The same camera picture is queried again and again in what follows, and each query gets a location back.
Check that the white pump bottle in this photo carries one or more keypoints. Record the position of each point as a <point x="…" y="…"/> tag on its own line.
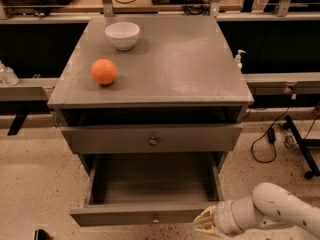
<point x="238" y="58"/>

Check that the grey wooden drawer cabinet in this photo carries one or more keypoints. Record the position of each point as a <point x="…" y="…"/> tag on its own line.
<point x="180" y="71"/>

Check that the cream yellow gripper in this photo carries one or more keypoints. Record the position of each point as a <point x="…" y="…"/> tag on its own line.
<point x="223" y="219"/>

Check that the grey drawer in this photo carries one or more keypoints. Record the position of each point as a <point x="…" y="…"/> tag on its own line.
<point x="149" y="188"/>
<point x="152" y="138"/>

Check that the small black floor object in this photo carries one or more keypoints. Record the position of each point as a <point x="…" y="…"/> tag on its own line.
<point x="40" y="234"/>

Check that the white ceramic bowl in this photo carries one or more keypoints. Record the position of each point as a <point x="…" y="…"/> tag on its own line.
<point x="123" y="35"/>

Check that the grey top drawer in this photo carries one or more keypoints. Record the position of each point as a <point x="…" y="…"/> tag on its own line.
<point x="152" y="138"/>

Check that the black rolling stand leg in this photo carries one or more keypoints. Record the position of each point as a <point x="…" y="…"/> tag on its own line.
<point x="304" y="145"/>

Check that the orange ball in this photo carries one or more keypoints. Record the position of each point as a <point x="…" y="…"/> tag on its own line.
<point x="104" y="71"/>

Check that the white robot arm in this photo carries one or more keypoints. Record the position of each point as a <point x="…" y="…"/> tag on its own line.
<point x="268" y="206"/>

